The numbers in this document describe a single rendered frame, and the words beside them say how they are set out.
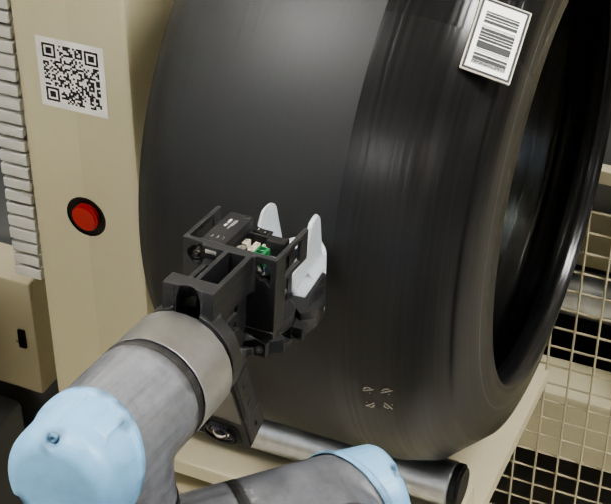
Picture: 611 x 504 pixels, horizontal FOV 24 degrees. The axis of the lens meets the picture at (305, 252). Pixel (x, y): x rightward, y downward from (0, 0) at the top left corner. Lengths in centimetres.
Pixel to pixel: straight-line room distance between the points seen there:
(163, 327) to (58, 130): 59
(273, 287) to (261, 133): 19
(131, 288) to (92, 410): 70
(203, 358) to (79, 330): 71
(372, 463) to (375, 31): 34
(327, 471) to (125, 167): 58
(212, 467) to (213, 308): 58
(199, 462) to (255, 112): 48
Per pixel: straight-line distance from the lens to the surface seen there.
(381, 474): 94
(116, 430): 83
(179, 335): 90
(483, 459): 159
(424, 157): 108
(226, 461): 149
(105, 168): 146
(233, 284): 94
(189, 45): 116
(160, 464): 86
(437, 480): 140
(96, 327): 159
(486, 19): 111
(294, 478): 93
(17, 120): 150
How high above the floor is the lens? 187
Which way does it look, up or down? 34 degrees down
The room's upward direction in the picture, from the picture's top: straight up
